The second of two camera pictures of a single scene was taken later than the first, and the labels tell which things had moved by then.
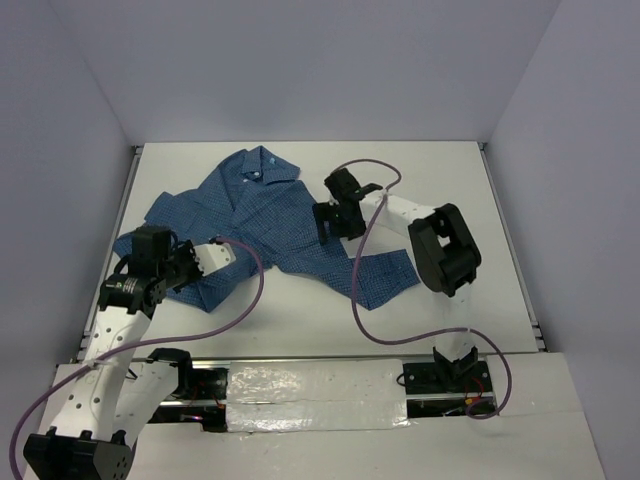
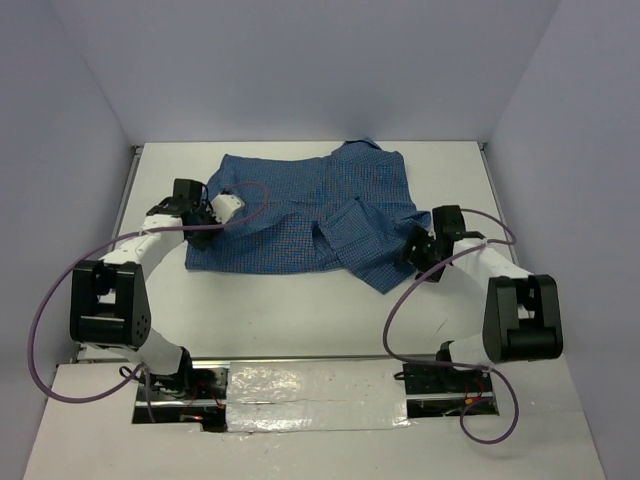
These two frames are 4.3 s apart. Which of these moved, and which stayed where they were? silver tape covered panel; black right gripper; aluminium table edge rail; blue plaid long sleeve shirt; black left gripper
Moved: black right gripper; blue plaid long sleeve shirt; black left gripper
Stayed: aluminium table edge rail; silver tape covered panel
